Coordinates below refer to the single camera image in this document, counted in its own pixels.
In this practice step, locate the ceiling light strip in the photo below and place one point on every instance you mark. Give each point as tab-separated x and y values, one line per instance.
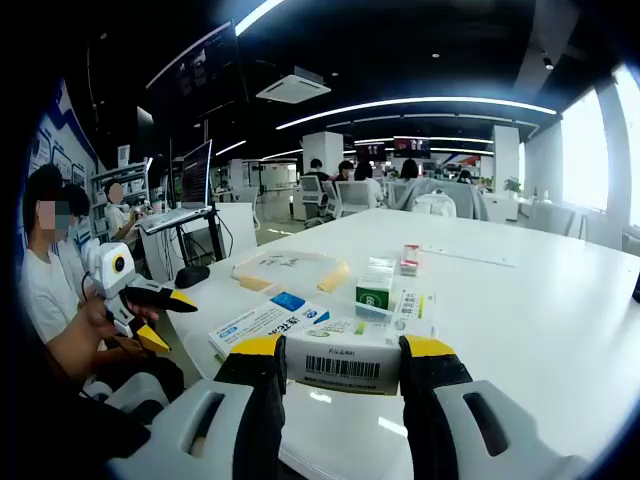
415	102
257	15

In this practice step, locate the person's black clothing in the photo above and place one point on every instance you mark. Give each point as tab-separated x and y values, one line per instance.
75	435

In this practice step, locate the clear plastic storage box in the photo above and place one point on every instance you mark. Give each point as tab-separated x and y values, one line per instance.
345	440

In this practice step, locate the green white medicine box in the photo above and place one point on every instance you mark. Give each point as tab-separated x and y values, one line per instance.
374	300

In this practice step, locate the red white medicine box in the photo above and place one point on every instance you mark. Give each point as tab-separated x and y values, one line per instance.
410	260

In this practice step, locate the white low cabinet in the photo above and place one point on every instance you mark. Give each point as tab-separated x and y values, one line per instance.
237	230

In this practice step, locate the ceiling air conditioner unit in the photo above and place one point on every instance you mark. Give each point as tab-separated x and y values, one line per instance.
295	87

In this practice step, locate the person's left hand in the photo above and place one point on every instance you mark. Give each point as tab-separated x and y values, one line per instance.
105	327

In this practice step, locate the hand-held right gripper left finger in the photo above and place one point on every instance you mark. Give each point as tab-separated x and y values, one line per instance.
175	440

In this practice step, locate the blue white wall poster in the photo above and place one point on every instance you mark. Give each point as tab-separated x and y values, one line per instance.
55	145

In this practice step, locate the white printed medicine box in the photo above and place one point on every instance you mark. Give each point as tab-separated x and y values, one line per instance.
270	320

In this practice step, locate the clear yellow-trimmed zip pouch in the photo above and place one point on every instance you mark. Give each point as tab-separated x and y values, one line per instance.
290	265

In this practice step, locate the open laptop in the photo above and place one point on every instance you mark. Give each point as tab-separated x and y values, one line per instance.
195	175

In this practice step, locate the wall display screen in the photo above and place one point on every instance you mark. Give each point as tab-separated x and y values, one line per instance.
412	147
371	151

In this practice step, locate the grey jacket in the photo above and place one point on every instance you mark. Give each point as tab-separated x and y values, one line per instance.
470	200

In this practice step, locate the black computer mouse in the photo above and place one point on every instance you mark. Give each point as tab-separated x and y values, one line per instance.
192	276

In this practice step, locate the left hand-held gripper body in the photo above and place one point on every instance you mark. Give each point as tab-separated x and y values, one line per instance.
107	270

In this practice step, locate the white mesh office chair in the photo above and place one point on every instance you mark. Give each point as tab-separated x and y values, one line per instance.
311	192
355	197

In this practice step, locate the white backpack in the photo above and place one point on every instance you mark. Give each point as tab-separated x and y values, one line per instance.
434	205

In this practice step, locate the hanging dark screen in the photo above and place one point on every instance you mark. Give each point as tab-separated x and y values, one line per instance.
205	70

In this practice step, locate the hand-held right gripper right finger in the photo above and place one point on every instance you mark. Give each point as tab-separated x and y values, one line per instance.
500	440

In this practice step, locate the potted green plant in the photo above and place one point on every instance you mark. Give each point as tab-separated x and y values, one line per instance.
511	186

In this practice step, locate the white barcode medicine box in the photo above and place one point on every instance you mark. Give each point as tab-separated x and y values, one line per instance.
345	365

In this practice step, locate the metal storage shelf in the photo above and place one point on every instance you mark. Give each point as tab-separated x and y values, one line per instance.
130	175

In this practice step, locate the white standing desk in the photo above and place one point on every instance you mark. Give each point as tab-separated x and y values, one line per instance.
210	240

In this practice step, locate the clear plastic ruler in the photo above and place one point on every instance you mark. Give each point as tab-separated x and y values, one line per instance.
470	256

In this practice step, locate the window with blinds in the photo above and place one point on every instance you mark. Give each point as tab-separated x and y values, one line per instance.
585	155
631	150

